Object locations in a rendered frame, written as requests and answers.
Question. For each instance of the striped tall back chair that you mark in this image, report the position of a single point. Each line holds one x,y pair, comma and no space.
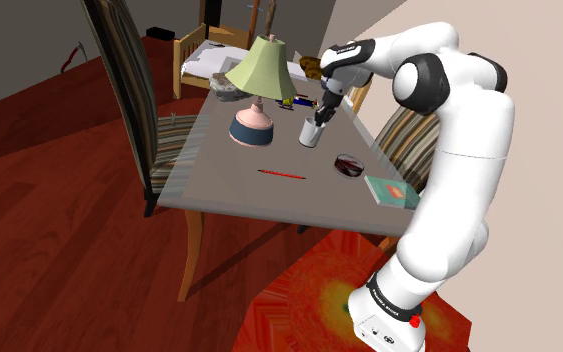
130,97

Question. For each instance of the dark red round dish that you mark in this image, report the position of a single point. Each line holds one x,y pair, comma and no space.
348,164

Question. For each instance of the white cup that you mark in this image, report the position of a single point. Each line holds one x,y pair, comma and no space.
309,134

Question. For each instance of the red pen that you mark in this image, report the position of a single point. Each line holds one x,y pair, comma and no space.
281,174

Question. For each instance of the green shade pink table lamp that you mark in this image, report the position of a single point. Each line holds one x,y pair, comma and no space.
260,73

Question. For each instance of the wooden leg table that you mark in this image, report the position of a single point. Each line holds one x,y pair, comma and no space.
261,195

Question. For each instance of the black box on floor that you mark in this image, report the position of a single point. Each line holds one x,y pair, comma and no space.
160,33

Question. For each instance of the grey rock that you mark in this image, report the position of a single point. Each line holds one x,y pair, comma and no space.
227,88

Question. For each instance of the red patterned robot stand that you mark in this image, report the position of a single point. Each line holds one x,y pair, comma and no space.
305,297

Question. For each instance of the blue and yellow toy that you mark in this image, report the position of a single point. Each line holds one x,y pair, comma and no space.
298,102

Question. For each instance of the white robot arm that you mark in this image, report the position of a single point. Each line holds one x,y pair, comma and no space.
461,161

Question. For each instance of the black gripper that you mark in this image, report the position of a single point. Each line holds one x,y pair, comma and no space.
328,105

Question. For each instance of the wooden chair with white cushion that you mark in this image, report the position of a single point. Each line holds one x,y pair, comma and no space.
198,56

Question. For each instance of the brown teddy figure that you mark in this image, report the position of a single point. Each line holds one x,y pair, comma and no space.
310,66

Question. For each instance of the teal book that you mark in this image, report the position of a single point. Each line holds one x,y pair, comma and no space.
390,191

